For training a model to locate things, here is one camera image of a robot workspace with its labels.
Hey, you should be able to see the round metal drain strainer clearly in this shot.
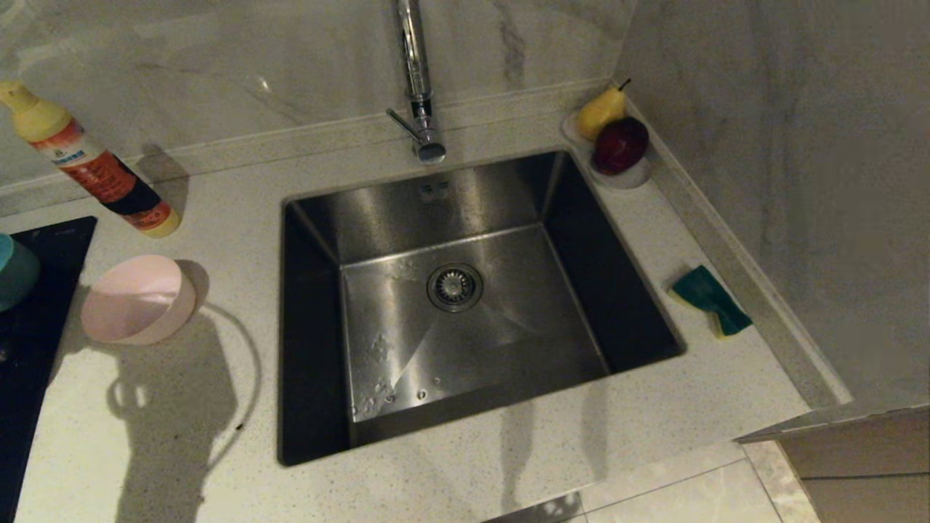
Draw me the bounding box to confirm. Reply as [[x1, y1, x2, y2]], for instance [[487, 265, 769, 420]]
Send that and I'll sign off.
[[426, 262, 484, 313]]

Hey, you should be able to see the yellow pear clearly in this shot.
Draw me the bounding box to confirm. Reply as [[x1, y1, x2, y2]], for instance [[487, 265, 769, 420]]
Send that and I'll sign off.
[[578, 78, 631, 141]]

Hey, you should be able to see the blue plastic bowl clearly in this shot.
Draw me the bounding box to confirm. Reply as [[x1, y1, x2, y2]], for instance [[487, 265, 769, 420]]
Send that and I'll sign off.
[[0, 232, 41, 313]]

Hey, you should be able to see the dark red apple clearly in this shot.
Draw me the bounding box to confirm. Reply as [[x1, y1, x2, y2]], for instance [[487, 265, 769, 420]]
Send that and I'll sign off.
[[592, 116, 650, 176]]

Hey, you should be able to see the light wooden cabinet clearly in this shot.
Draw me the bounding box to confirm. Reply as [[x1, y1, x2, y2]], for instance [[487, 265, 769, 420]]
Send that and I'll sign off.
[[734, 403, 930, 523]]

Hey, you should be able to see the black glass cooktop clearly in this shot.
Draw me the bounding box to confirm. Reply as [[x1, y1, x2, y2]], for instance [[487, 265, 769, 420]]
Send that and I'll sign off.
[[0, 216, 97, 523]]

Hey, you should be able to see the orange yellow detergent bottle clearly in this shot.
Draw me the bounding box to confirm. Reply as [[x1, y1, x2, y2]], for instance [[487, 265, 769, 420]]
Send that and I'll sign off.
[[0, 80, 181, 239]]

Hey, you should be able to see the small white fruit dish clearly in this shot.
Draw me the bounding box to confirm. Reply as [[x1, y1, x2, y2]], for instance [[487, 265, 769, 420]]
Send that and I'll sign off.
[[561, 109, 652, 191]]

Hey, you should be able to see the chrome faucet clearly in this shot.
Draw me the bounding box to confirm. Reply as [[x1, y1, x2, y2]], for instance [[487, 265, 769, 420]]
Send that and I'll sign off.
[[385, 0, 448, 164]]

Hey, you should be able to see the yellow green sponge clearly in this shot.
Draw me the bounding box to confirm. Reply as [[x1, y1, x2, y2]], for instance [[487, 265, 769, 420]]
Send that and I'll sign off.
[[670, 265, 754, 338]]

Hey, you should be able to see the stainless steel sink basin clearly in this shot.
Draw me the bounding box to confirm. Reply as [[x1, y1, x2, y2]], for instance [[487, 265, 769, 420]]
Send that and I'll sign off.
[[276, 149, 687, 467]]

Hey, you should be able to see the pink plastic bowl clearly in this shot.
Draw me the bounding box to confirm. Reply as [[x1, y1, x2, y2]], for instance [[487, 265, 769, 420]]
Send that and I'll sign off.
[[81, 254, 197, 346]]

